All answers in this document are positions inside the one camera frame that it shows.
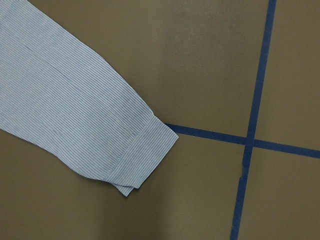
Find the blue striped button shirt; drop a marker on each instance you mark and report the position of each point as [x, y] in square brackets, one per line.
[59, 94]

